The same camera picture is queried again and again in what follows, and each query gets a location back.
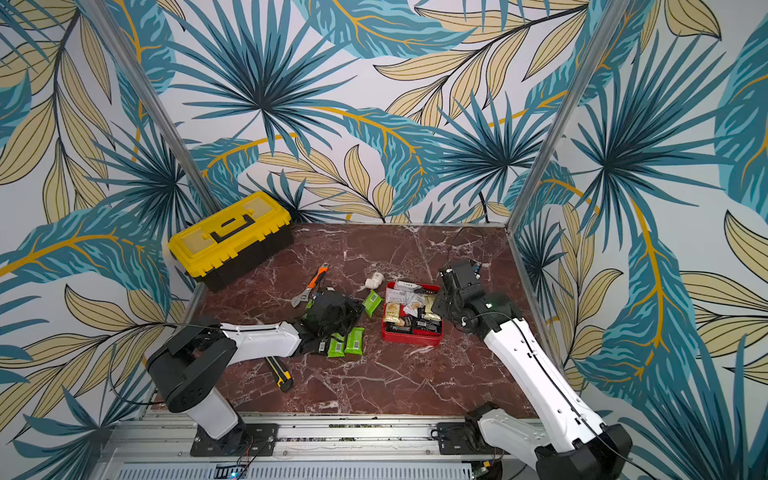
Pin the red storage box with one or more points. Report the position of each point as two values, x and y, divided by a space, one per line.
416 331

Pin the white drycake cookie packet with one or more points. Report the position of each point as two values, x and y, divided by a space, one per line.
414 309

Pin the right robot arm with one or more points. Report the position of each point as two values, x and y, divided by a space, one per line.
573 441

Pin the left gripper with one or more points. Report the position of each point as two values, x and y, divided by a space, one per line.
355 310

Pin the yellow black utility knife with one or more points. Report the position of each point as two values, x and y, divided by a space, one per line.
281 374

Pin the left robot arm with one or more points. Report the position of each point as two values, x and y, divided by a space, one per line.
187 368

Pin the yellow black toolbox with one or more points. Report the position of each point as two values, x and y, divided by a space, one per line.
227 245

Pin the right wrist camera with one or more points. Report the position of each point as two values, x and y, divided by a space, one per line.
460 275

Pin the green cookie packet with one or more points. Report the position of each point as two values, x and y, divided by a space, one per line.
336 348
354 341
372 302

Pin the cream cookie packet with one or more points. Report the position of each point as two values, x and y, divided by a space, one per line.
428 309
392 314

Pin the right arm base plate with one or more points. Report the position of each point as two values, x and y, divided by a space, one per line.
460 438

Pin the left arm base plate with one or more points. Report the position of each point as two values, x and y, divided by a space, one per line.
237 440

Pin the aluminium front rail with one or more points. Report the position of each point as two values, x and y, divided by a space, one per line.
304 446

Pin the white plastic pipe elbow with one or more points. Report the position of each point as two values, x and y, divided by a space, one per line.
374 281

